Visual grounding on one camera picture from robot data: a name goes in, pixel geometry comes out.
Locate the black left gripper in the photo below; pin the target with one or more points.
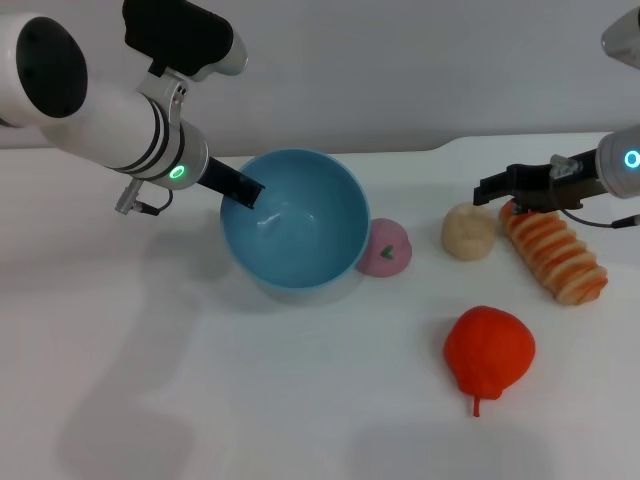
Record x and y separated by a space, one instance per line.
222 177

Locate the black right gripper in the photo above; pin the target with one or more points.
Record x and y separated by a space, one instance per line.
555 185

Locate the beige egg yolk pastry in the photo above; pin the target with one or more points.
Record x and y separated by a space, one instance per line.
467 232

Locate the blue bowl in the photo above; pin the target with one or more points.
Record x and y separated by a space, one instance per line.
295 225

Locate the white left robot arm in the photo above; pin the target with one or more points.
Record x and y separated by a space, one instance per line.
95 110

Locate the pink peach-shaped pastry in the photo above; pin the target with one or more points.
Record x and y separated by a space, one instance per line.
387 252

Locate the striped orange bread roll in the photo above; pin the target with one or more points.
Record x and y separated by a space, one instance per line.
555 250

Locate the red pear-shaped toy fruit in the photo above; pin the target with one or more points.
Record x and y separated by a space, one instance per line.
487 352

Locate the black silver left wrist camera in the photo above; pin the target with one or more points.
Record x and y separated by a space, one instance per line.
185 37

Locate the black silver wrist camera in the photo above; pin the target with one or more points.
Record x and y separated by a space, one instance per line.
185 37
622 37

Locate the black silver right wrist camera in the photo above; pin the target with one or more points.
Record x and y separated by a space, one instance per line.
622 37

